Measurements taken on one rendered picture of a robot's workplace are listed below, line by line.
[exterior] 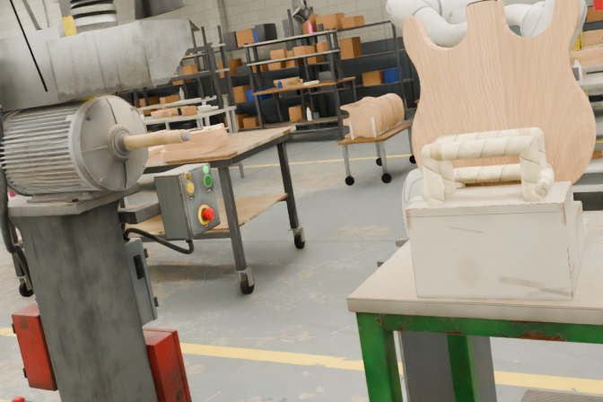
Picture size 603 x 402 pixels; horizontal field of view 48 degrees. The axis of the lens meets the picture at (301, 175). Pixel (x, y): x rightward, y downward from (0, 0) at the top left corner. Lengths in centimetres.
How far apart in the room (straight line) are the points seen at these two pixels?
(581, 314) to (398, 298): 32
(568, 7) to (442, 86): 27
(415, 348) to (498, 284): 112
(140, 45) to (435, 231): 75
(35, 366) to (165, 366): 38
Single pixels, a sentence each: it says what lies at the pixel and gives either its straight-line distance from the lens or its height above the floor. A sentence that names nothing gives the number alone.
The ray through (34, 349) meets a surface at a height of 68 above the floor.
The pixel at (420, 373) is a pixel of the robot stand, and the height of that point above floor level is 31.
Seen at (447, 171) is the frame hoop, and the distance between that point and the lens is 130.
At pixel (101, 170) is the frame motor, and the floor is 119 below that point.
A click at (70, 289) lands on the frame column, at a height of 87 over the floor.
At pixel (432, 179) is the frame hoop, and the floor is 115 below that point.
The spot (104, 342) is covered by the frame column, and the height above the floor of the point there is 70.
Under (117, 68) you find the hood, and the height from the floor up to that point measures 144.
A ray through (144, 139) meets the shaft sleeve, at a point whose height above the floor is 125.
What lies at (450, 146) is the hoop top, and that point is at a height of 121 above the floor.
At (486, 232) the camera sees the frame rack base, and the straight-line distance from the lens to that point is 122.
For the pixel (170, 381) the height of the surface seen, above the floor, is 48.
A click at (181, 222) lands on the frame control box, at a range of 204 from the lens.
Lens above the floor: 141
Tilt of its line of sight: 10 degrees down
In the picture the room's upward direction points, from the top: 9 degrees counter-clockwise
